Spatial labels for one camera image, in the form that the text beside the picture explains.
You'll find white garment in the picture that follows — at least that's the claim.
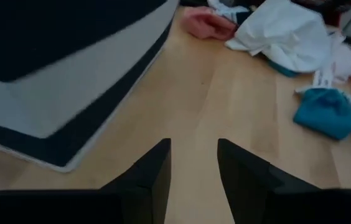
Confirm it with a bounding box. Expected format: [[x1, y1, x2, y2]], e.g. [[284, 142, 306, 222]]
[[225, 0, 334, 74]]

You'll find dark red garment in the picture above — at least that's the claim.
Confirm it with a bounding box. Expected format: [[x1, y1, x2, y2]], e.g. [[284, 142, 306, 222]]
[[290, 0, 351, 27]]

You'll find coral pink garment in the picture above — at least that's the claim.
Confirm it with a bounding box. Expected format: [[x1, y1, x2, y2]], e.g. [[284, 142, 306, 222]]
[[181, 6, 238, 41]]

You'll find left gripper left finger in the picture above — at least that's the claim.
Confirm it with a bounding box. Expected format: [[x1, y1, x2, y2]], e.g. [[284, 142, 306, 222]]
[[0, 138, 172, 224]]

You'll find white sock with teal stripes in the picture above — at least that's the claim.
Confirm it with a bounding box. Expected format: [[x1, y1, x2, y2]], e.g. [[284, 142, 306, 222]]
[[295, 62, 335, 94]]

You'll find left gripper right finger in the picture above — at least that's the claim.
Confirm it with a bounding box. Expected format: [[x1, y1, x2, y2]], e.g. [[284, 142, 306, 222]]
[[217, 138, 351, 224]]

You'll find navy white striped fabric basket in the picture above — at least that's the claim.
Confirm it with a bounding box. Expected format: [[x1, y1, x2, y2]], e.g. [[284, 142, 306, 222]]
[[0, 0, 181, 174]]

